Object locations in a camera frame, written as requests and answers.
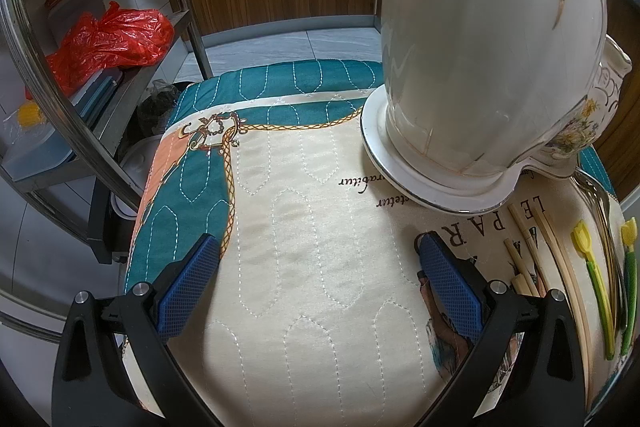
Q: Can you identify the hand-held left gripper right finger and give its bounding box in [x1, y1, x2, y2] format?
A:
[416, 237, 587, 427]

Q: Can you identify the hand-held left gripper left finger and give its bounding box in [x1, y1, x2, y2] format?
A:
[51, 233, 222, 427]

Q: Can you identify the white ceramic floral utensil holder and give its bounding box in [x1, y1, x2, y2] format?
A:
[360, 0, 634, 214]

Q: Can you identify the printed quilted table cloth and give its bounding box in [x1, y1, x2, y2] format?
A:
[122, 59, 627, 427]

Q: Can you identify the black plastic bag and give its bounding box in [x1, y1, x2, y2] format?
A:
[137, 79, 182, 138]

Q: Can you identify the white plastic tray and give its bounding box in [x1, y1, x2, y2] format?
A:
[0, 71, 127, 182]

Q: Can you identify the metal shelf rack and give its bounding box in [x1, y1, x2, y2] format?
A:
[0, 0, 217, 269]

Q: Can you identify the yellow corn cob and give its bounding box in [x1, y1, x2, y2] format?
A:
[18, 102, 44, 128]

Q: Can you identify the large red plastic bag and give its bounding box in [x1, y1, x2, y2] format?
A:
[46, 1, 175, 90]

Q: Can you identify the white container with red lid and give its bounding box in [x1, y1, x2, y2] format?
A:
[44, 0, 97, 38]

